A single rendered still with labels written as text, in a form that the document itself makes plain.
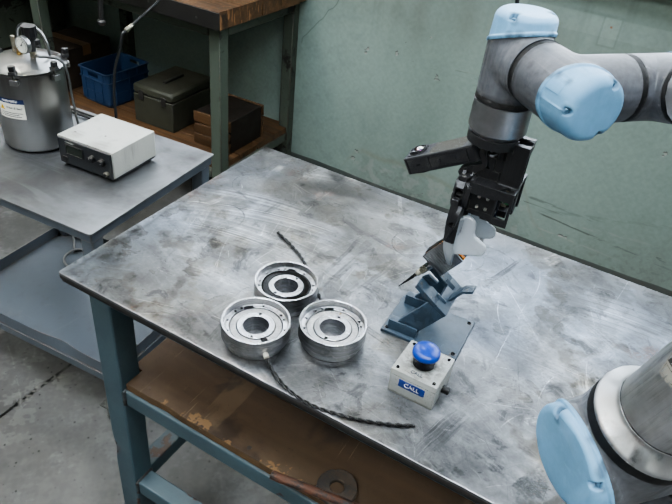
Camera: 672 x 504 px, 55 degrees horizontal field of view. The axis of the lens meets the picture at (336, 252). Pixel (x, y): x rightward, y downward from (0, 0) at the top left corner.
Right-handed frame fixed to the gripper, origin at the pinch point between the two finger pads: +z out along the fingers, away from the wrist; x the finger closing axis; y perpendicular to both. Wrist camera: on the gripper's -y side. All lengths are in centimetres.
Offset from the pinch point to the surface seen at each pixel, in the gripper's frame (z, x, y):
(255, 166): 16, 28, -52
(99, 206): 28, 10, -82
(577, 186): 56, 149, 10
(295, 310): 14.0, -10.3, -19.7
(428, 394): 13.0, -16.2, 5.2
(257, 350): 13.2, -21.7, -19.4
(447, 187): 75, 151, -37
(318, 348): 13.0, -16.7, -12.1
